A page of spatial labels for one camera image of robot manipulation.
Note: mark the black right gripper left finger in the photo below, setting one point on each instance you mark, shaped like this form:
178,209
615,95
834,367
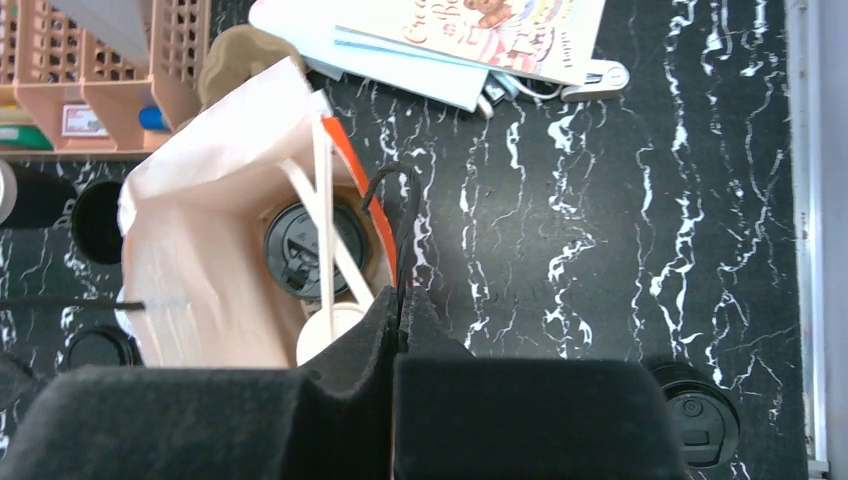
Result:
327,419

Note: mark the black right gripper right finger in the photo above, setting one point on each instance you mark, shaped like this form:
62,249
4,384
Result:
459,416

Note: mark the orange paper bag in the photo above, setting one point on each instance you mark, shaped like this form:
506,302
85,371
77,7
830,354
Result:
194,216

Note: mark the brown pulp cup carrier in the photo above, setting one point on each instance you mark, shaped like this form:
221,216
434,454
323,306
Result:
238,54

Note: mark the white cup lid underneath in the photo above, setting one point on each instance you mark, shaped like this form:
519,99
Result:
122,318

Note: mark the black paper cup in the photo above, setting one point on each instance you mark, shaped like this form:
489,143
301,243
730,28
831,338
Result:
94,223

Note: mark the blue capped small bottle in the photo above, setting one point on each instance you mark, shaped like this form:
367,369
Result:
151,118

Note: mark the light blue paper bag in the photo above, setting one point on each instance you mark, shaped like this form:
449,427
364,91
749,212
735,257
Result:
310,26

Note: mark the red white small box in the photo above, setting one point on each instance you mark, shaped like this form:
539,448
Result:
80,121

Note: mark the green tape dispenser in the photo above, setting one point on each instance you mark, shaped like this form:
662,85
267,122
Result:
24,137

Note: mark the grey folder in organizer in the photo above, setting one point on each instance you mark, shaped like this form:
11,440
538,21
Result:
123,25

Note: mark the orange plastic file organizer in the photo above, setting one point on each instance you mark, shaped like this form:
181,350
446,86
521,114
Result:
48,61

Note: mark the aluminium rail frame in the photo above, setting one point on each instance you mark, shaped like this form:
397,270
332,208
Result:
804,75

